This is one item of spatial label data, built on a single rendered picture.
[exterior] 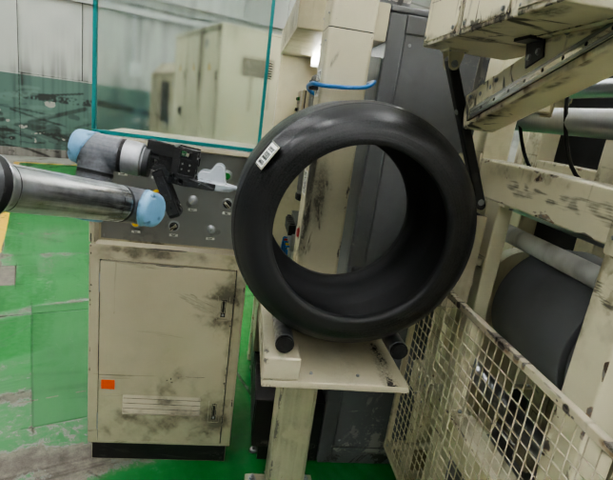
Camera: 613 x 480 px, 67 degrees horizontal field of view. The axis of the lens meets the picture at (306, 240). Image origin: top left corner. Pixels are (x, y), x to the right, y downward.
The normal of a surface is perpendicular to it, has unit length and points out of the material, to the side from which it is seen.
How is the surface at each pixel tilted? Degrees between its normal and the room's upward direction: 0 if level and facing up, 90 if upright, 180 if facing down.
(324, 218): 90
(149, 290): 90
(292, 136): 57
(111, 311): 90
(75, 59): 90
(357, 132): 80
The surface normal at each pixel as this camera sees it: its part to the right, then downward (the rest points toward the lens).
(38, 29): 0.48, 0.29
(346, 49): 0.11, 0.28
